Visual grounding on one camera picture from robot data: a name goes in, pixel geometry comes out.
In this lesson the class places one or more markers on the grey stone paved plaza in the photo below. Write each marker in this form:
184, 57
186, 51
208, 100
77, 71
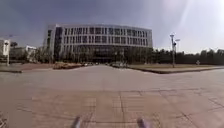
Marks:
110, 85

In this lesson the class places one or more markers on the row of dark trees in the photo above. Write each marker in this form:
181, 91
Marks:
190, 56

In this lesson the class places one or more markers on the robot's own part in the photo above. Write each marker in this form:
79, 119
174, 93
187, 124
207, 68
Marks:
76, 123
142, 123

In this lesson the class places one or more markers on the row of trees before building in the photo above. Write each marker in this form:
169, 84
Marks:
80, 55

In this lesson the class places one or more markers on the white sign on pole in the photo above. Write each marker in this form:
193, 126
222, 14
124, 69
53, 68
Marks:
6, 46

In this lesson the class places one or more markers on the wide curved glass-fronted building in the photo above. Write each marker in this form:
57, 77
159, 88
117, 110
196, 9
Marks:
100, 36

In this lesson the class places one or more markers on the raised bed with bushes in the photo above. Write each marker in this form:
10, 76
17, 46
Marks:
65, 66

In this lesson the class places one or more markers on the tall lamp pole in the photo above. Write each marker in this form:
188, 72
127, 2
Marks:
173, 50

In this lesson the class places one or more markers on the flat grass bed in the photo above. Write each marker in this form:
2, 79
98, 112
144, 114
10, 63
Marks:
173, 67

